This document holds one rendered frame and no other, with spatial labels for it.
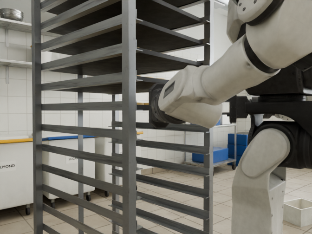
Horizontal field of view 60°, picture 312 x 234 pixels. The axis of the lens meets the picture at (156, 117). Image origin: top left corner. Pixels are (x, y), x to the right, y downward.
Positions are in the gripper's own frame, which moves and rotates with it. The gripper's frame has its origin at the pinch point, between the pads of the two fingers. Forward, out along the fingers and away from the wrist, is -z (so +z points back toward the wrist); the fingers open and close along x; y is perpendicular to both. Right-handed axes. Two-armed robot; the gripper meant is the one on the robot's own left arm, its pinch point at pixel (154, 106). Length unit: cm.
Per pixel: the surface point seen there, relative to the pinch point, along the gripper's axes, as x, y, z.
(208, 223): -49, -32, -26
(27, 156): -45, 61, -212
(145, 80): 8.4, -0.1, -10.0
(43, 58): 58, 50, -259
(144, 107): -0.1, 0.9, -8.1
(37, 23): 37, 36, -56
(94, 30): 26.3, 14.6, -22.2
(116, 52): 17.3, 8.8, -12.1
